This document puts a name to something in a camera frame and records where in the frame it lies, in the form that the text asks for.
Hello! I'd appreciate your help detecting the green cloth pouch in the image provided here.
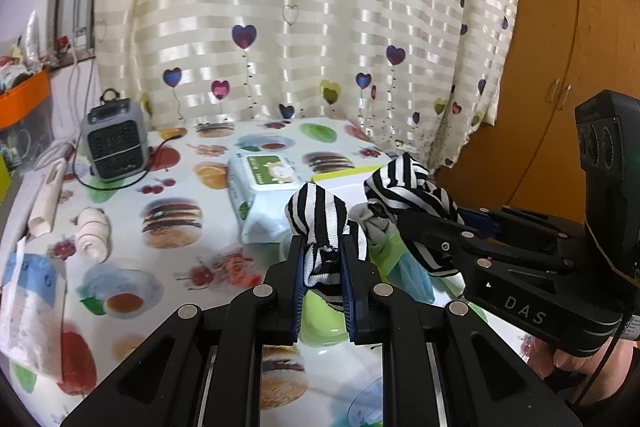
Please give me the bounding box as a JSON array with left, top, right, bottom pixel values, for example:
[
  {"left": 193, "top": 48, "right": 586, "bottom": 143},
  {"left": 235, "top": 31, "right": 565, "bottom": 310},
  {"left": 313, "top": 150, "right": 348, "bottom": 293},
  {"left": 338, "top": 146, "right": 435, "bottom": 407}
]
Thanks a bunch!
[{"left": 371, "top": 232, "right": 402, "bottom": 279}]

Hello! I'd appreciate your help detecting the lime green lidded container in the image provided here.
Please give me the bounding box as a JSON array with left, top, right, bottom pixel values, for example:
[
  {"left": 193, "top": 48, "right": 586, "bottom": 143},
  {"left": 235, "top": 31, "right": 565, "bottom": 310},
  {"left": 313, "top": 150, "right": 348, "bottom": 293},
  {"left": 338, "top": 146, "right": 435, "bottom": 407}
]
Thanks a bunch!
[{"left": 299, "top": 291, "right": 352, "bottom": 349}]

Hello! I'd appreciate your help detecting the black white striped sock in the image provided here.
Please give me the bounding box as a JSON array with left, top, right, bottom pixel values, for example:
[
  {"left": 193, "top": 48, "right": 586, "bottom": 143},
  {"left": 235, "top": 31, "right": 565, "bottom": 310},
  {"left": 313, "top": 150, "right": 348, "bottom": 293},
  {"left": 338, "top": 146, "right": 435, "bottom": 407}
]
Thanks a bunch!
[
  {"left": 363, "top": 152, "right": 467, "bottom": 294},
  {"left": 284, "top": 183, "right": 369, "bottom": 314}
]

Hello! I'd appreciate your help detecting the food print tablecloth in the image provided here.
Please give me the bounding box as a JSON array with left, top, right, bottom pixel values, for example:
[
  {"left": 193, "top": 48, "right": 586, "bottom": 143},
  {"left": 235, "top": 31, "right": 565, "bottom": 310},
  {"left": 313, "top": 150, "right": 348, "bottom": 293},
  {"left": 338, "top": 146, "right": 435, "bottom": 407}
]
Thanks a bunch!
[{"left": 0, "top": 119, "right": 553, "bottom": 427}]

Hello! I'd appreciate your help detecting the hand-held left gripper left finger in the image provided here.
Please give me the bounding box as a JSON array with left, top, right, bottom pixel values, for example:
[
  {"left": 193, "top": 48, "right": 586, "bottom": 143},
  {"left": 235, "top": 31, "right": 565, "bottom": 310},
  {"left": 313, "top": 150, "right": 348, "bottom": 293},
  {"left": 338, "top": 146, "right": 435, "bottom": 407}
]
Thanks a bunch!
[{"left": 60, "top": 236, "right": 307, "bottom": 427}]

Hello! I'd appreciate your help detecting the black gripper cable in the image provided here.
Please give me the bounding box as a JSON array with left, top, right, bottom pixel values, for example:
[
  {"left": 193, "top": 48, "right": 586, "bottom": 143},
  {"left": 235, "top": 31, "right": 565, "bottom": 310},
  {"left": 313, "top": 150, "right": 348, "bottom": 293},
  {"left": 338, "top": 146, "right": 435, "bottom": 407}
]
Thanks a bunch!
[{"left": 574, "top": 319, "right": 632, "bottom": 408}]

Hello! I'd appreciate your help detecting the grey space heater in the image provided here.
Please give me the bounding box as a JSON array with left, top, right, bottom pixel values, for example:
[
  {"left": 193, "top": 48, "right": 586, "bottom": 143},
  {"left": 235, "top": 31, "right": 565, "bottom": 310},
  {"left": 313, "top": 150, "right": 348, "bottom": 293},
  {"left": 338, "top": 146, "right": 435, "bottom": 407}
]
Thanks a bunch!
[{"left": 81, "top": 89, "right": 150, "bottom": 184}]

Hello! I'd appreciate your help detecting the white cable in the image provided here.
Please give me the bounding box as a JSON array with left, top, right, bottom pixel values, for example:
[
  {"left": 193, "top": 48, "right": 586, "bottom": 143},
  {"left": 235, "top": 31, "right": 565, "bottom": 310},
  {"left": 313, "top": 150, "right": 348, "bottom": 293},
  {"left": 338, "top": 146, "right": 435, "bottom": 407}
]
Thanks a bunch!
[{"left": 30, "top": 49, "right": 97, "bottom": 172}]

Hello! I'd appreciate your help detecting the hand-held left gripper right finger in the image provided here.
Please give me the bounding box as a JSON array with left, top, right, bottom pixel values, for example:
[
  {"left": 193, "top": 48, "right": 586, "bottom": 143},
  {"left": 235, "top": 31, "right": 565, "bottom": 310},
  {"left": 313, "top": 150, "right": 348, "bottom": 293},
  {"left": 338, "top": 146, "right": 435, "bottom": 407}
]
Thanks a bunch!
[{"left": 341, "top": 236, "right": 585, "bottom": 427}]

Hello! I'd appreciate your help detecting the blue face mask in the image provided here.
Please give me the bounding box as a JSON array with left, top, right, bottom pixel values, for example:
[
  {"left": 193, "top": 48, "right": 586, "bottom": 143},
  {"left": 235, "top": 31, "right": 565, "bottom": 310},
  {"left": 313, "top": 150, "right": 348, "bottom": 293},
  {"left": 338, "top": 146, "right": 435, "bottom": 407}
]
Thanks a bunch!
[{"left": 386, "top": 251, "right": 434, "bottom": 304}]

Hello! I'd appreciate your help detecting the clear plastic jar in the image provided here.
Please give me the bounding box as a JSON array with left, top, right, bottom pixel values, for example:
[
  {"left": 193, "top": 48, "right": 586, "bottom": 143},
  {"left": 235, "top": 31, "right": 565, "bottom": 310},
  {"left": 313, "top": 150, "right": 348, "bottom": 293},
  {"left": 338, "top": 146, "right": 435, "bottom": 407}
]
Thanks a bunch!
[{"left": 346, "top": 377, "right": 385, "bottom": 427}]

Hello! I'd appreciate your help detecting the orange storage box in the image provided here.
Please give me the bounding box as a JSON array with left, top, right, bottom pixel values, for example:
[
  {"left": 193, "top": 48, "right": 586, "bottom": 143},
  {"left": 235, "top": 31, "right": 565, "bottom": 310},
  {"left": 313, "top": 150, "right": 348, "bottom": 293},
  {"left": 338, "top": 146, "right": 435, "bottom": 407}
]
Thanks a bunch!
[{"left": 0, "top": 69, "right": 54, "bottom": 130}]

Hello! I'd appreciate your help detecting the black power cable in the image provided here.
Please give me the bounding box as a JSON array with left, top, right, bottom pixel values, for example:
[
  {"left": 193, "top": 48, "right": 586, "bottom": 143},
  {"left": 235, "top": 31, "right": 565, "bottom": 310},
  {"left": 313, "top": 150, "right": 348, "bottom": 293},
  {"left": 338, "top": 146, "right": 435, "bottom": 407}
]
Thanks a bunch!
[{"left": 71, "top": 133, "right": 185, "bottom": 194}]

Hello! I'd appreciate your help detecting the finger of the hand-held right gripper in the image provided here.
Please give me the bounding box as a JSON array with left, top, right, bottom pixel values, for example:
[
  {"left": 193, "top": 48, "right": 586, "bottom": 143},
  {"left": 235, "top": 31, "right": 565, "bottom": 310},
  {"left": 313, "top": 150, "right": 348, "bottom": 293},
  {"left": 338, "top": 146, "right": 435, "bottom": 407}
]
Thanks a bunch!
[
  {"left": 397, "top": 208, "right": 566, "bottom": 294},
  {"left": 460, "top": 205, "right": 587, "bottom": 261}
]

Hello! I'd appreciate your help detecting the person's right hand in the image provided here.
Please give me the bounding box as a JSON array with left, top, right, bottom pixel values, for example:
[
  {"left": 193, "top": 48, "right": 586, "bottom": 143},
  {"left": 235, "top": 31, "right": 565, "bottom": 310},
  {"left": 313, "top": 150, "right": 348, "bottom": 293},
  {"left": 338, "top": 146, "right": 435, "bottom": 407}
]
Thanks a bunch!
[{"left": 526, "top": 337, "right": 640, "bottom": 404}]

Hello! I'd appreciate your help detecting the wooden wardrobe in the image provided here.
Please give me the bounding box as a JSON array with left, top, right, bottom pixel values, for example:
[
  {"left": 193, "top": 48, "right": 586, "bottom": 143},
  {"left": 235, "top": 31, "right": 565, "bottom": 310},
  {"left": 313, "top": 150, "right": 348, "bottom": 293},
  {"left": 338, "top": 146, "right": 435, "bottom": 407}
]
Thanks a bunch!
[{"left": 434, "top": 0, "right": 640, "bottom": 230}]

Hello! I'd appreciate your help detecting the blue white tissue pack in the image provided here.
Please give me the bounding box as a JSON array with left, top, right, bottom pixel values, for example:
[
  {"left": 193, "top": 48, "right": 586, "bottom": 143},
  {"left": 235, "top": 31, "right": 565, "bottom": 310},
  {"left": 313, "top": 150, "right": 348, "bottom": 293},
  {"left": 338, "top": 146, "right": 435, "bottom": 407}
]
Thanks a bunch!
[{"left": 0, "top": 238, "right": 69, "bottom": 384}]

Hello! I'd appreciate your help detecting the heart print striped curtain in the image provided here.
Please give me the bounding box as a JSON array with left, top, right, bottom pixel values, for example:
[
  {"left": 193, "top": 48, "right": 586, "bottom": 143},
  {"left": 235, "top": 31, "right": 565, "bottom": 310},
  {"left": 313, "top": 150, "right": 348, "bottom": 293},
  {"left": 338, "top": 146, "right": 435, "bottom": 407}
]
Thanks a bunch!
[{"left": 94, "top": 0, "right": 522, "bottom": 168}]

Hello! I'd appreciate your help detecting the beige rolled sock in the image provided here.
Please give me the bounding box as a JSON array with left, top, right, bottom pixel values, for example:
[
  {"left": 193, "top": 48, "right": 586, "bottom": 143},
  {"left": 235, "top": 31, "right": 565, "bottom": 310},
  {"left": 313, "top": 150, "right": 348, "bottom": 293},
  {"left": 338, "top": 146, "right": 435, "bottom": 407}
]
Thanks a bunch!
[{"left": 74, "top": 207, "right": 111, "bottom": 264}]

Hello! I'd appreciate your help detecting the light blue wet wipes pack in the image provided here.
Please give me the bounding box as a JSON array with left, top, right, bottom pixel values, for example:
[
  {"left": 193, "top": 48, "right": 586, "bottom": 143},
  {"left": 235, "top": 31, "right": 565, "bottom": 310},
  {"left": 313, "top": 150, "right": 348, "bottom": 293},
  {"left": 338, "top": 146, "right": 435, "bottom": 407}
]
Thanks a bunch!
[{"left": 227, "top": 152, "right": 315, "bottom": 249}]

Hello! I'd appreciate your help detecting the white paper roll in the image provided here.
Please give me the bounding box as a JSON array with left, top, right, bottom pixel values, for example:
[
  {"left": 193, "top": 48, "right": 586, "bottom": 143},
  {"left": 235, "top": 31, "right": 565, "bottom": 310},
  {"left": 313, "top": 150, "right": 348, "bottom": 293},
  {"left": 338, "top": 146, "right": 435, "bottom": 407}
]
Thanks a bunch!
[{"left": 27, "top": 157, "right": 69, "bottom": 239}]

